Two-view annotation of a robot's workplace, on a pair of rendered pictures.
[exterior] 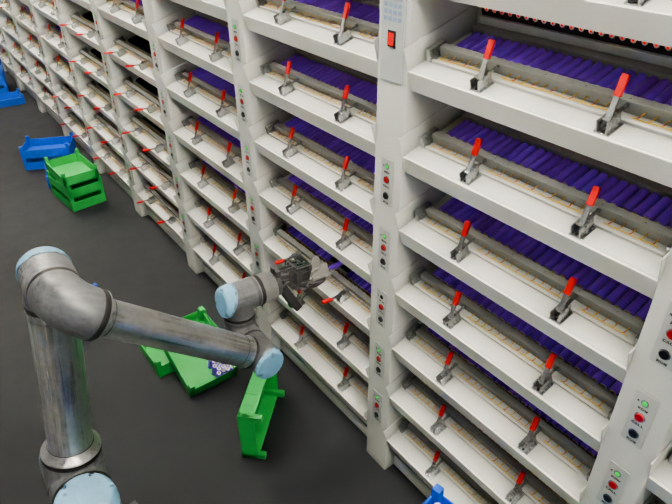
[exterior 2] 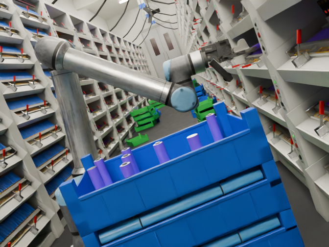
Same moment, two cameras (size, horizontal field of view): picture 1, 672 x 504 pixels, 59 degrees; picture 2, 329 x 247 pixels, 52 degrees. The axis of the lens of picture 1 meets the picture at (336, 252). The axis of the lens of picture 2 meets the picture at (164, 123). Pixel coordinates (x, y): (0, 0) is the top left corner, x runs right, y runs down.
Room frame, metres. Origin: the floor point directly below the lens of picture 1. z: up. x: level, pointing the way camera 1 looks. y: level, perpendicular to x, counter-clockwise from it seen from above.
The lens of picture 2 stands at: (0.23, -0.58, 0.65)
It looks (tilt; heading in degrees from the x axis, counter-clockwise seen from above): 8 degrees down; 43
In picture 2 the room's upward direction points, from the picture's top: 22 degrees counter-clockwise
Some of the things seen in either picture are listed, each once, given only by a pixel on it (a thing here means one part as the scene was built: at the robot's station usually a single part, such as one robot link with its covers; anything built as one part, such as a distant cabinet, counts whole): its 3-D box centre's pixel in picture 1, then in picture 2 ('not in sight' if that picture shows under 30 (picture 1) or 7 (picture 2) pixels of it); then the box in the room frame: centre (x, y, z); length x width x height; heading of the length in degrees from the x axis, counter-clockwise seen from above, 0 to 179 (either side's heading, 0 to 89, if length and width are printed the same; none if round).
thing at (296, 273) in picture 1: (290, 276); (217, 53); (1.45, 0.14, 0.65); 0.12 x 0.08 x 0.09; 125
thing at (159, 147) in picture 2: not in sight; (164, 159); (0.63, -0.18, 0.52); 0.02 x 0.02 x 0.06
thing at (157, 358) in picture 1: (182, 340); not in sight; (1.85, 0.63, 0.04); 0.30 x 0.20 x 0.08; 126
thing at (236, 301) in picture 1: (239, 297); (178, 69); (1.35, 0.27, 0.65); 0.12 x 0.09 x 0.10; 125
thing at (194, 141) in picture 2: not in sight; (199, 155); (0.62, -0.26, 0.52); 0.02 x 0.02 x 0.06
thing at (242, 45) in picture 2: (323, 270); (244, 45); (1.49, 0.04, 0.64); 0.09 x 0.03 x 0.06; 121
